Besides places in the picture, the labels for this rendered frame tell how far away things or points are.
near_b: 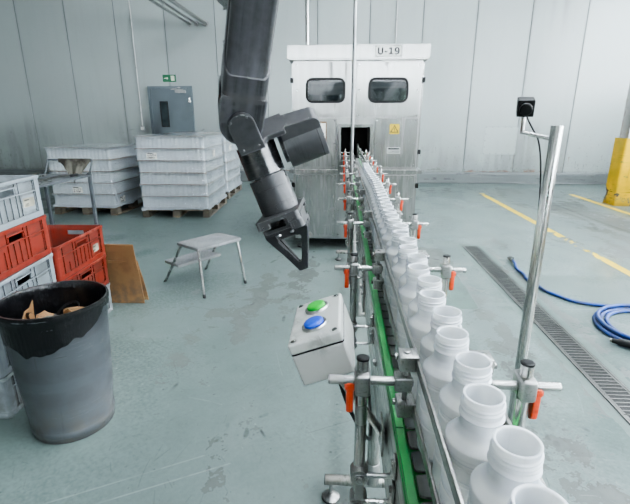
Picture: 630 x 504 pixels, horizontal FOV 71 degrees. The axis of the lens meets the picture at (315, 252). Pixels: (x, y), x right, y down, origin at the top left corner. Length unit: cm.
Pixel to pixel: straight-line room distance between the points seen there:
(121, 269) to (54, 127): 881
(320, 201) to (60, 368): 332
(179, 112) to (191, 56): 122
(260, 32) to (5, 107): 1239
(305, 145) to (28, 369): 181
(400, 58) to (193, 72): 676
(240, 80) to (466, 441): 46
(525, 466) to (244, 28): 50
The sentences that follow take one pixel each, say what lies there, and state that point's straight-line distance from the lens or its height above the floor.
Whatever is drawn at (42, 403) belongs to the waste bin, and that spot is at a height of 23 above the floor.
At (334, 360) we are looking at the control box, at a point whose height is 108.
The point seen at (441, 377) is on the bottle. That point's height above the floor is 112.
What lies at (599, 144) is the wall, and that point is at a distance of 1171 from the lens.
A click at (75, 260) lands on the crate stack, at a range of 324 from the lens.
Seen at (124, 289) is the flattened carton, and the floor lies 12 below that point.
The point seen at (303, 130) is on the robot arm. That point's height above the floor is 139.
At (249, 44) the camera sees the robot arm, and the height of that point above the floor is 148.
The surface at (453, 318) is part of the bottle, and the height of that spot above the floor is 116.
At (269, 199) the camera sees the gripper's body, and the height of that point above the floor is 129.
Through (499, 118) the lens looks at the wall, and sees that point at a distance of 1081.
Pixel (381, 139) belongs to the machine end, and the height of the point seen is 120.
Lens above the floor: 140
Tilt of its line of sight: 17 degrees down
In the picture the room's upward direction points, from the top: straight up
